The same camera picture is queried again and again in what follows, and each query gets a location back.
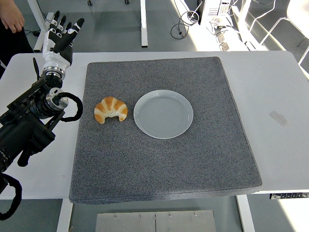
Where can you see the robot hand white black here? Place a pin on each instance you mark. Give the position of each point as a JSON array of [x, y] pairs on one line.
[[54, 58]]

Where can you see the golden croissant bread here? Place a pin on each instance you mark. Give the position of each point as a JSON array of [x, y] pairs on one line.
[[111, 104]]

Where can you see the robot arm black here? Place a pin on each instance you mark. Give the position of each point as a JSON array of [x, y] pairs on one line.
[[24, 125]]

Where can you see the round light grey plate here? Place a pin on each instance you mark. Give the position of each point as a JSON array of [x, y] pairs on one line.
[[164, 116]]

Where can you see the grey metal plate with screws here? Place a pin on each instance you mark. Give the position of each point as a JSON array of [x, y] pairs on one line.
[[154, 222]]

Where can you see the white desk leg with foot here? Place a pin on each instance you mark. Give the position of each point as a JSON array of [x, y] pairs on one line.
[[38, 46], [144, 24]]

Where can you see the person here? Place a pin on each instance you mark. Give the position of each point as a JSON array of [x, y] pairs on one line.
[[12, 46]]

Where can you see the person's hand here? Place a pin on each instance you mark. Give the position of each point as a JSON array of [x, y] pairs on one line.
[[13, 19]]

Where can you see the grey felt mat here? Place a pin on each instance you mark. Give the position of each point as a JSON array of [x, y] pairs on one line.
[[157, 164]]

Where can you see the white table leg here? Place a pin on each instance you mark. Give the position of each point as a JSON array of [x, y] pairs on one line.
[[64, 217], [246, 215]]

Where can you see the white equipment box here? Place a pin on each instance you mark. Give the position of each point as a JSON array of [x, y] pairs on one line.
[[212, 12]]

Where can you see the grey tape strip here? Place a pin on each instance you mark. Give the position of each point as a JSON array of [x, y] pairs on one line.
[[278, 118]]

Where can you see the white chair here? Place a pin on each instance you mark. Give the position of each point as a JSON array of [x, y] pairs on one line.
[[298, 14]]

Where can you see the desk height control panel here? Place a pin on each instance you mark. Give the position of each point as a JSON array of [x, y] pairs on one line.
[[289, 196]]

